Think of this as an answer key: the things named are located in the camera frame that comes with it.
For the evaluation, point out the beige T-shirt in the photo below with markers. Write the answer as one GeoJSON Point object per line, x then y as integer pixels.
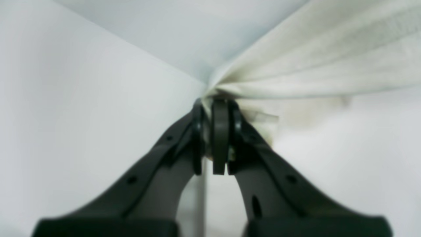
{"type": "Point", "coordinates": [308, 66]}

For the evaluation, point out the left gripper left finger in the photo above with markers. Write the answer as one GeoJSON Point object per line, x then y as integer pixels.
{"type": "Point", "coordinates": [144, 201]}

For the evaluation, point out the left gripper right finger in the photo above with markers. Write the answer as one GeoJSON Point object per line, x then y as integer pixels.
{"type": "Point", "coordinates": [278, 200]}

